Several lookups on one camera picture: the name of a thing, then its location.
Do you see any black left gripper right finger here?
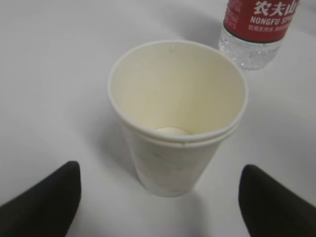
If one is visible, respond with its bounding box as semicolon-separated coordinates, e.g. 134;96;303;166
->
238;164;316;237

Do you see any Nongfu Spring water bottle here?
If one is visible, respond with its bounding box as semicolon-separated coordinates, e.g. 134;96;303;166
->
219;0;300;71

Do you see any white paper cup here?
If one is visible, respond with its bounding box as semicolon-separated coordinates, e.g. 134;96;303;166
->
107;40;248;197

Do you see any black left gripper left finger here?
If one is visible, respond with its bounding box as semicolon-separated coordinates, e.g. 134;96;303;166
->
0;161;81;237

